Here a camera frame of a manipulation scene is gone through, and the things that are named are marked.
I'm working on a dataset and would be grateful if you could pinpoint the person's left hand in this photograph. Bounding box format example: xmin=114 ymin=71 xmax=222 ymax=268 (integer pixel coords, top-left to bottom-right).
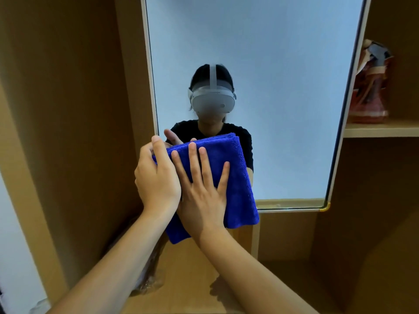
xmin=134 ymin=135 xmax=182 ymax=219

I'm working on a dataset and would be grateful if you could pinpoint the orange spray bottle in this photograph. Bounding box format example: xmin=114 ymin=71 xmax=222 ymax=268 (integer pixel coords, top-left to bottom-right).
xmin=347 ymin=39 xmax=393 ymax=125

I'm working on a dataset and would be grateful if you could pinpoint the person's right forearm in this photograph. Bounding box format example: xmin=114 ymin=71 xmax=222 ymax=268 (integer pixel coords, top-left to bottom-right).
xmin=199 ymin=227 xmax=320 ymax=314

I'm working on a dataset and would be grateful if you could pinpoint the tall framed mirror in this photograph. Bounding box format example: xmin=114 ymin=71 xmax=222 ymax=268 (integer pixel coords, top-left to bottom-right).
xmin=141 ymin=0 xmax=372 ymax=214

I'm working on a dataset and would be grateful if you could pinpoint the person's left forearm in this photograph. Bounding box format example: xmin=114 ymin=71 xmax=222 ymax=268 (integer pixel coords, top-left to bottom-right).
xmin=47 ymin=209 xmax=176 ymax=314

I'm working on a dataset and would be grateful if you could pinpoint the blue cloth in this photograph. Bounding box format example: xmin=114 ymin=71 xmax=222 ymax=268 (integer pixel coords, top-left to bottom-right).
xmin=152 ymin=133 xmax=260 ymax=245

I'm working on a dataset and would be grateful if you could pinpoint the grey dotted slipper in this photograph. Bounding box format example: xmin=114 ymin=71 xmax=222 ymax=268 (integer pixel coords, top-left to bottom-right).
xmin=129 ymin=235 xmax=169 ymax=297

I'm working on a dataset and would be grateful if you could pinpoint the wooden wardrobe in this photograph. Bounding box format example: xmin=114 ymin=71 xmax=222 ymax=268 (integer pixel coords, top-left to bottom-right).
xmin=0 ymin=0 xmax=419 ymax=314

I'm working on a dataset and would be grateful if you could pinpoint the person's right hand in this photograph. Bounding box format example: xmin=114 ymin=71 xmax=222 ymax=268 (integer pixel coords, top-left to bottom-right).
xmin=171 ymin=142 xmax=231 ymax=247

